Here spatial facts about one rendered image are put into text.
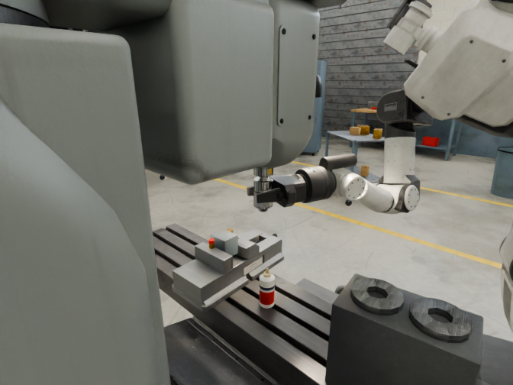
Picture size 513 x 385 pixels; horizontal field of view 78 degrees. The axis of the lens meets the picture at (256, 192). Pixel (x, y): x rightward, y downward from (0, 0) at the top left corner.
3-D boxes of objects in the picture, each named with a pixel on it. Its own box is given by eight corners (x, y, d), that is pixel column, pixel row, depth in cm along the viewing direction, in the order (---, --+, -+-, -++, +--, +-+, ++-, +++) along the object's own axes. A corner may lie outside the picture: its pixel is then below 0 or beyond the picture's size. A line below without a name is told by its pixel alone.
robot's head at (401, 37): (411, 59, 87) (383, 43, 88) (438, 23, 82) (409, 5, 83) (411, 59, 81) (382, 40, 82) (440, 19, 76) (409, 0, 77)
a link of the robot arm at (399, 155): (387, 205, 109) (389, 140, 108) (425, 209, 99) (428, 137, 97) (367, 208, 103) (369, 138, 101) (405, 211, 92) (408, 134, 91)
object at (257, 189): (276, 205, 76) (277, 182, 74) (262, 211, 73) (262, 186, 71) (263, 200, 80) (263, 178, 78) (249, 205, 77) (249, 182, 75)
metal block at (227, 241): (224, 246, 96) (223, 228, 94) (238, 253, 92) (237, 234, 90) (211, 253, 92) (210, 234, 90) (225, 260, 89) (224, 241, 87)
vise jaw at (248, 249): (230, 240, 103) (230, 228, 101) (259, 252, 95) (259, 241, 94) (217, 247, 99) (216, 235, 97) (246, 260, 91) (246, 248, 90)
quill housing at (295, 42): (257, 149, 86) (257, 17, 75) (322, 161, 73) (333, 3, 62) (201, 161, 73) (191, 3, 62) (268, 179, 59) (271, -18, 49)
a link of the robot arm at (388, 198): (346, 202, 94) (381, 218, 105) (376, 204, 85) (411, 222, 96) (354, 168, 95) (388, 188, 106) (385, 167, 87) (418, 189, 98)
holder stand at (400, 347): (346, 343, 71) (355, 266, 64) (460, 396, 59) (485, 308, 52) (324, 382, 62) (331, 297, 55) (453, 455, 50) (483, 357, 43)
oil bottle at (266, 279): (266, 296, 86) (266, 261, 83) (277, 303, 84) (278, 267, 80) (256, 303, 84) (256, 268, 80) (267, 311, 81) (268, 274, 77)
